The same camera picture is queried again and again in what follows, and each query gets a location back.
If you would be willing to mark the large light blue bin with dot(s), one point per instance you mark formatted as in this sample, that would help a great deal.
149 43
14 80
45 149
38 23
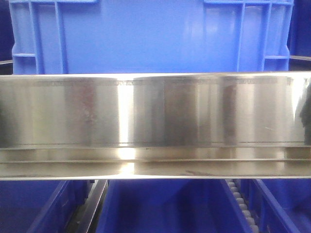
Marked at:
149 36

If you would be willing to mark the lower middle blue bin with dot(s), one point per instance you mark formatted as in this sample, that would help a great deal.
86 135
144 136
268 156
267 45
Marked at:
171 206

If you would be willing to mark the white roller track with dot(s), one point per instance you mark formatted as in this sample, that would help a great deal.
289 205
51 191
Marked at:
242 205

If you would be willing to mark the lower right blue bin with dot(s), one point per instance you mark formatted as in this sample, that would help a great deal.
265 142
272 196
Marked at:
279 205

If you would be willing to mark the lower left blue bin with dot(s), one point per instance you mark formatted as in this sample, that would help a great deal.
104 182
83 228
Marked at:
40 206

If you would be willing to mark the dark blue bin back right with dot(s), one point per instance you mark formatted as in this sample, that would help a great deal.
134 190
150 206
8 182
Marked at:
299 41

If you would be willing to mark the dark blue bin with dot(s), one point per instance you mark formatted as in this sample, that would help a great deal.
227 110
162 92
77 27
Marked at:
6 31
299 41

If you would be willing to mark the dark blue bin back left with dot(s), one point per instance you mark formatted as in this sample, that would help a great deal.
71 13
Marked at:
6 31

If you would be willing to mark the stainless steel shelf rail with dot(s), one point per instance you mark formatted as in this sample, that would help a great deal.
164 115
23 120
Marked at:
164 125

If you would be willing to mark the left steel divider rail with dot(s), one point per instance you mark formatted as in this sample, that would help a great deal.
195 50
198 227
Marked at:
85 218

